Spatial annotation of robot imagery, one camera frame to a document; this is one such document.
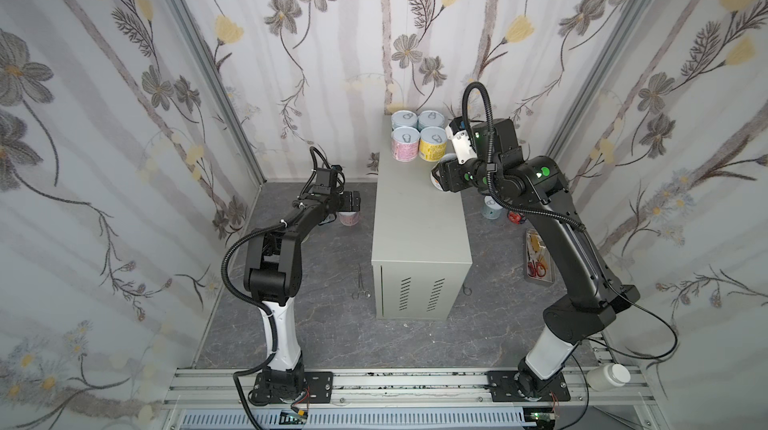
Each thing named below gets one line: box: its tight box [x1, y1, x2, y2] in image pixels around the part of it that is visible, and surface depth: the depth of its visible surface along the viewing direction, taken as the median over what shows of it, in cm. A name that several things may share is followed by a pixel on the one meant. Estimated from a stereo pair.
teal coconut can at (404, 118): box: [391, 110, 419, 131], surface depth 82 cm
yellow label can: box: [418, 126, 448, 162], surface depth 78 cm
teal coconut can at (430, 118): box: [417, 110, 445, 132], surface depth 83 cm
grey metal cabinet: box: [371, 115, 472, 321], surface depth 70 cm
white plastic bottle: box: [586, 363, 631, 392], surface depth 70 cm
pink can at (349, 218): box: [338, 211, 360, 226], surface depth 106 cm
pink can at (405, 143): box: [391, 126, 420, 163], surface depth 78 cm
